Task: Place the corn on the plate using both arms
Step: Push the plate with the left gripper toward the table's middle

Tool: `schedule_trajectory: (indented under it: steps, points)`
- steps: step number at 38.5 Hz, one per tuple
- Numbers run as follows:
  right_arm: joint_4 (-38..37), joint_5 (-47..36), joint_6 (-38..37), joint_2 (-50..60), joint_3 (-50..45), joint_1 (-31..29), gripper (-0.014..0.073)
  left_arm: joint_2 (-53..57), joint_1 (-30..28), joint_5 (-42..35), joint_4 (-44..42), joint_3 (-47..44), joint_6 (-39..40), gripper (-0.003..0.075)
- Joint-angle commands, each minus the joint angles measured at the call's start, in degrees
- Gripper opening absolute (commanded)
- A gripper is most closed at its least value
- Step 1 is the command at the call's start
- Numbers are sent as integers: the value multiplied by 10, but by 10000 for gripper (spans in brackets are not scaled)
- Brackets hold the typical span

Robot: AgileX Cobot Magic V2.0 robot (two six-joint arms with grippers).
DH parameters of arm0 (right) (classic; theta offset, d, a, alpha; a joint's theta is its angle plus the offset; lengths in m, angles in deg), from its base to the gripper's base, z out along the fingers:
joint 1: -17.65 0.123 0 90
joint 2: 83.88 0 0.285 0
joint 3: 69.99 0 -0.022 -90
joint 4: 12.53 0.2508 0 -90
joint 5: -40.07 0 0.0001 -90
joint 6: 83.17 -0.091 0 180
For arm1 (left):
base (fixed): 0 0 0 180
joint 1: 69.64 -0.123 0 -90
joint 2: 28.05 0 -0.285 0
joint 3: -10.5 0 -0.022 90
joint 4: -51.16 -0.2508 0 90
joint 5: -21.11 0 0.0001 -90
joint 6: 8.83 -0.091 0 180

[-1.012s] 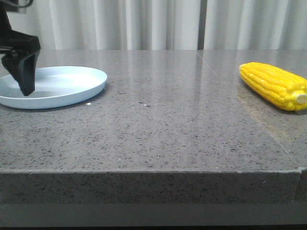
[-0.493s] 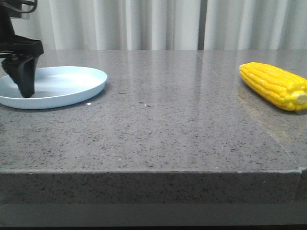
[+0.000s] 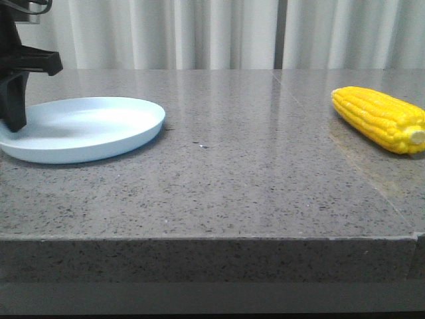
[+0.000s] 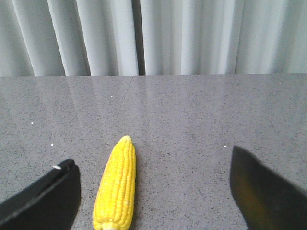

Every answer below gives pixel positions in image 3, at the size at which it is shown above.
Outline yellow corn cob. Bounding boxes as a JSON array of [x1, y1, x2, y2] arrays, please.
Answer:
[[331, 86, 424, 154]]

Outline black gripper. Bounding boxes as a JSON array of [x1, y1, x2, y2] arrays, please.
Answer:
[[1, 1, 63, 132]]

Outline black cable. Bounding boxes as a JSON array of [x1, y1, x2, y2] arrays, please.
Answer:
[[19, 0, 53, 16]]

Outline light blue round plate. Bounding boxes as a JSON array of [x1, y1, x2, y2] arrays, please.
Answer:
[[1, 97, 165, 164]]

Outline white pleated curtain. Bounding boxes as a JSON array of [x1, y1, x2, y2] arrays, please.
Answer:
[[18, 1, 424, 70]]

